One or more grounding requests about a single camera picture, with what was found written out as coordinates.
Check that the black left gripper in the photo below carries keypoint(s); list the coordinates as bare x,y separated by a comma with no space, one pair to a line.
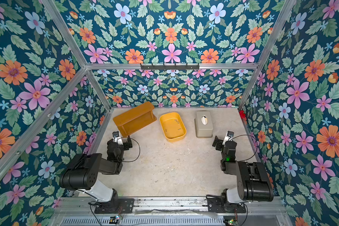
125,142

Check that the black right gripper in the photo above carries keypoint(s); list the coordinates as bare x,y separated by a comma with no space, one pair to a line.
220,142

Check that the yellow plastic storage box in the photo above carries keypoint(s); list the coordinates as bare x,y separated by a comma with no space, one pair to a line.
173,127

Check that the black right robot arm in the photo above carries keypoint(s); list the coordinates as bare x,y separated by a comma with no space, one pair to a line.
252,181

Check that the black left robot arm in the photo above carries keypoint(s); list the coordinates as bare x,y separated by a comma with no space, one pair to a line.
81,174

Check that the grey tissue box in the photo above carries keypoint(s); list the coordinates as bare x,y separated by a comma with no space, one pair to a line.
203,124

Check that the orange wooden shelf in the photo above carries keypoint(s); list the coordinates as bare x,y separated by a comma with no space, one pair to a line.
135,119

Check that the small circuit board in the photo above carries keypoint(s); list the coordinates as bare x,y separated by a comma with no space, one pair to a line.
114,219

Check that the white ventilation grille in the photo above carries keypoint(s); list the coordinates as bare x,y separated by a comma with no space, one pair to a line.
145,221

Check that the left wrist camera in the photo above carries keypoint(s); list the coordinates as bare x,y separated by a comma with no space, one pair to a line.
116,136

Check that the red object at wall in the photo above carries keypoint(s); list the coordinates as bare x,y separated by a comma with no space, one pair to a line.
242,115

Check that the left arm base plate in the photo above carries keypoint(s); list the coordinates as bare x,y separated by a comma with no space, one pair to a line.
120,205

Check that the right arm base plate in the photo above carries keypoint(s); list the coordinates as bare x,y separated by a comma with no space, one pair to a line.
219,204

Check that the black hook rail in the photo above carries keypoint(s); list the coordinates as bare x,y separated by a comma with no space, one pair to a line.
163,67

